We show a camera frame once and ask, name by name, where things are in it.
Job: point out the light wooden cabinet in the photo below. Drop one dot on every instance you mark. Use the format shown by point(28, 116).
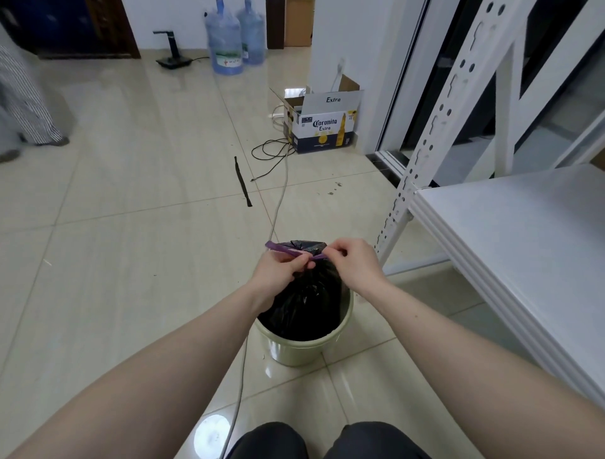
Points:
point(298, 21)

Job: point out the white window frame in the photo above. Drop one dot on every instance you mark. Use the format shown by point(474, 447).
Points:
point(402, 94)

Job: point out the white metal shelving rack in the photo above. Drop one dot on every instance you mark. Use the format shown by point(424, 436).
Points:
point(520, 246)

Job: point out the person's right hand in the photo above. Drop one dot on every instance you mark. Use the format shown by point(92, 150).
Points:
point(359, 265)

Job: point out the white trash bin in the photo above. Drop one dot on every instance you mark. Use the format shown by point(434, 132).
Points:
point(293, 352)

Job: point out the brown wooden door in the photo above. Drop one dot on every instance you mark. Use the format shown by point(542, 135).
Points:
point(108, 28)

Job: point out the blue water bottle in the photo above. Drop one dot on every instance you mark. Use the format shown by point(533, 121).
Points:
point(224, 42)
point(253, 33)

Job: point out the person's left leg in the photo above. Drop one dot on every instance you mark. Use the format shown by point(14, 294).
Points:
point(269, 444)

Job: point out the person's left forearm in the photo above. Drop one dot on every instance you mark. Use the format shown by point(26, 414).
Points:
point(142, 378)

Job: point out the person's right forearm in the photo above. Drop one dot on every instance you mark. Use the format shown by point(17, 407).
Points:
point(472, 369)

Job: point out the person's right leg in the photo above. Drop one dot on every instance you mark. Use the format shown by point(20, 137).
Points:
point(378, 442)

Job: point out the dark wooden cabinet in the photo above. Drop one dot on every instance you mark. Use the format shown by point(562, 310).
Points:
point(275, 23)

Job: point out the black water pump stand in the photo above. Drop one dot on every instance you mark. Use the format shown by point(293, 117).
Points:
point(175, 60)

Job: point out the black bin liner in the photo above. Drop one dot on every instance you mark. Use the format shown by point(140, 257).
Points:
point(307, 307)

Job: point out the black drawer cabinet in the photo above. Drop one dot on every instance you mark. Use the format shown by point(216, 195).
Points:
point(543, 61)

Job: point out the person's leg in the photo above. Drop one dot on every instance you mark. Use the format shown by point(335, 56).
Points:
point(378, 442)
point(269, 444)

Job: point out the person's left hand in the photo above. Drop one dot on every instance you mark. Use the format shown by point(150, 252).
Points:
point(274, 276)

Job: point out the white and blue beer carton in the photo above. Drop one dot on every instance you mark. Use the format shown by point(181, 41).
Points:
point(326, 127)

